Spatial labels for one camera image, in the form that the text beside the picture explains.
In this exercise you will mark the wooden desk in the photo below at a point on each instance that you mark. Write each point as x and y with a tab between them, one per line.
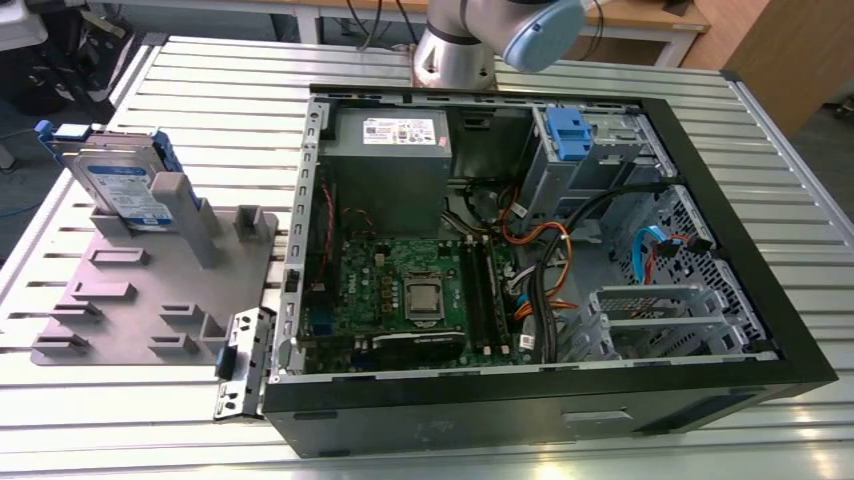
641	15

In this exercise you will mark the black graphics card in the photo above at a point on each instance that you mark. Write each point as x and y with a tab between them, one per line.
421	345

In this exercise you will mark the silver CPU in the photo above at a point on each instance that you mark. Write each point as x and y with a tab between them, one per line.
425	298

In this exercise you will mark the grey parts rack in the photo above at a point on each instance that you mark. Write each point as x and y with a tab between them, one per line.
167	295

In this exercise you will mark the metal disk bay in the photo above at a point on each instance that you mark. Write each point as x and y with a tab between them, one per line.
668	321

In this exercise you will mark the wooden cabinet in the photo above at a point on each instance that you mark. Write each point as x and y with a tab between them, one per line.
788	60

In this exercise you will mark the green motherboard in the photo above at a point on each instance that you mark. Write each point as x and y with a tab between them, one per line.
363	255

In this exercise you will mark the black RAM slot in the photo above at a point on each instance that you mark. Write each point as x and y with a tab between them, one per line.
496	295
473	295

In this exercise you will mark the metal optical drive cage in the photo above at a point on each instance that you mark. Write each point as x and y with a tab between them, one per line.
574	185

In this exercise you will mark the CPU socket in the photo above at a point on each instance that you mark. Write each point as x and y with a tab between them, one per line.
427	276

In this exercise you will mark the black PC case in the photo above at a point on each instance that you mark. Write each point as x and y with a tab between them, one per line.
467	415

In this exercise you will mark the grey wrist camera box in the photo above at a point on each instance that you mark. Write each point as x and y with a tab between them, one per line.
20	32

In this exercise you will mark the metal expansion slot bracket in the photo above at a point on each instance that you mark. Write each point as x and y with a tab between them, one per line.
249	360

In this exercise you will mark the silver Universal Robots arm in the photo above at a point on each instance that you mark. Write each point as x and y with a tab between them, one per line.
454	60

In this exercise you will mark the blue plastic drive latch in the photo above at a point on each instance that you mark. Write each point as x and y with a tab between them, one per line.
568	135

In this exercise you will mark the hard disk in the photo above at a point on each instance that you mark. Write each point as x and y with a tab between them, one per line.
121	185

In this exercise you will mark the grey power supply unit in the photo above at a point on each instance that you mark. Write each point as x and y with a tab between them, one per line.
387	195

